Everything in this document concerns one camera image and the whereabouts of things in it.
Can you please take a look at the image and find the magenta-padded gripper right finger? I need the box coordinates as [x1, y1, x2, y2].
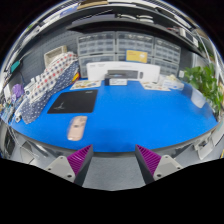
[134, 144, 184, 185]

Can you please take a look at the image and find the navy polka dot cloth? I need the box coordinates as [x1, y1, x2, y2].
[20, 61, 80, 125]

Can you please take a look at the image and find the grey pegboard panel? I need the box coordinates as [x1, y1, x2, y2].
[18, 28, 81, 86]

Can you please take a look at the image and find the green leafy plant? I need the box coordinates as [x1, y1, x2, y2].
[183, 63, 224, 118]

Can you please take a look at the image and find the small colourful picture sheet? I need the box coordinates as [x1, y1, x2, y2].
[139, 80, 171, 92]

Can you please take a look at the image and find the small dark box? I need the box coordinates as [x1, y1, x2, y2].
[104, 73, 128, 87]

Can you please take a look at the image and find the yellow and blue box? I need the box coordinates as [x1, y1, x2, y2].
[125, 49, 149, 64]

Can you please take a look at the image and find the clear plastic bag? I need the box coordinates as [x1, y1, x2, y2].
[163, 74, 185, 92]

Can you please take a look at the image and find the teal hanging object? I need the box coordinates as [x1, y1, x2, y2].
[10, 60, 21, 73]

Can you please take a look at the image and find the transparent pink computer mouse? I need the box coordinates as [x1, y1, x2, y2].
[67, 115, 88, 142]

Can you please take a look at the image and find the purple object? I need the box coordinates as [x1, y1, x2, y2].
[11, 83, 25, 101]

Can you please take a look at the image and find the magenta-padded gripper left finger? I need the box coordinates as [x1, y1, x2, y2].
[44, 144, 95, 187]

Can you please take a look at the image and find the white woven basket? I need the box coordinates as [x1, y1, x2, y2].
[43, 45, 68, 67]

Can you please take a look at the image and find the yellow tool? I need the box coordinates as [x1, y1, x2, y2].
[71, 71, 81, 83]

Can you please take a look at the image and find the black mouse pad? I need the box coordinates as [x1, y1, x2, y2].
[46, 88, 99, 115]

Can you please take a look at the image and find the long white cardboard box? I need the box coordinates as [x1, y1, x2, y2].
[86, 61, 161, 83]

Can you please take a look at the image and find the red blue checked cloth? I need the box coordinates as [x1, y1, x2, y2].
[28, 51, 80, 101]

